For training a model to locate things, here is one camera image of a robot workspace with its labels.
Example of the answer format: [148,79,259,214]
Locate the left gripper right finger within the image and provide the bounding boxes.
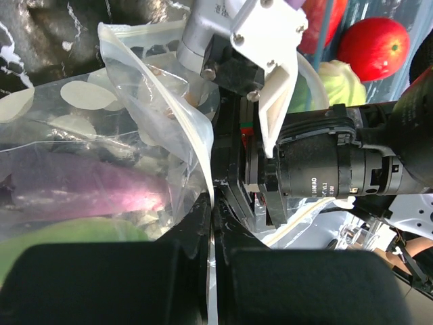
[212,190,270,324]

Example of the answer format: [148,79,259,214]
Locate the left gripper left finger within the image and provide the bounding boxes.
[152,193,211,324]

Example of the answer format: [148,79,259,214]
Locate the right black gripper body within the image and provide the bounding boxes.
[211,91,399,229]

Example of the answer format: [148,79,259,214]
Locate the fake green cabbage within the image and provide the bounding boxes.
[288,60,367,114]

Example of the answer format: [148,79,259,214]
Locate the clear zip top bag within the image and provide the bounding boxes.
[0,20,356,250]

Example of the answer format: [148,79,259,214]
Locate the fake red apple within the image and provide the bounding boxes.
[336,17,410,82]

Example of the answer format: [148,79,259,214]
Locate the fake red orange mango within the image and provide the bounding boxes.
[298,0,348,55]

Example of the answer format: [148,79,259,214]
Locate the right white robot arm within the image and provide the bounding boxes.
[211,36,432,229]

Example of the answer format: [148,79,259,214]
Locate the fake watermelon slice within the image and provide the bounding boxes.
[1,217,149,283]

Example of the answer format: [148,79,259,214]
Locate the fake spotted mushroom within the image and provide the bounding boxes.
[1,64,219,150]

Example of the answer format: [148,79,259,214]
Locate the fake purple eggplant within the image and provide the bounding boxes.
[1,148,170,223]

